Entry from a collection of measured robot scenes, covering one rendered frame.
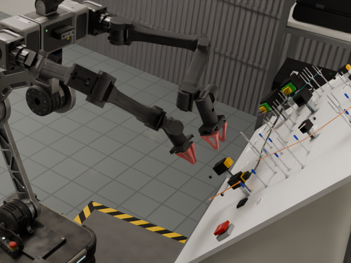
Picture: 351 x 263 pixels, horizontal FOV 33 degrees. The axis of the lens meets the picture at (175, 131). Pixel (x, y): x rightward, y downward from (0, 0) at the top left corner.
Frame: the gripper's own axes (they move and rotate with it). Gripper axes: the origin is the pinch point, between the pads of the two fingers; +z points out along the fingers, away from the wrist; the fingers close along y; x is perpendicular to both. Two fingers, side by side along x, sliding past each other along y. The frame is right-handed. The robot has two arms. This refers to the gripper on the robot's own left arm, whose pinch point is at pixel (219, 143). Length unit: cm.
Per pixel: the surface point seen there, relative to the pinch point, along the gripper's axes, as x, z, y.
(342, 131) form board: -41.1, 6.3, 14.3
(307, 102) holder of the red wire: -14, 12, 51
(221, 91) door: 153, 90, 239
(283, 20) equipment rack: 7, -11, 94
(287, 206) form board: -33.7, 9.6, -24.2
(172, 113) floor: 175, 83, 192
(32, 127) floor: 235, 39, 103
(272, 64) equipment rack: 18, 9, 91
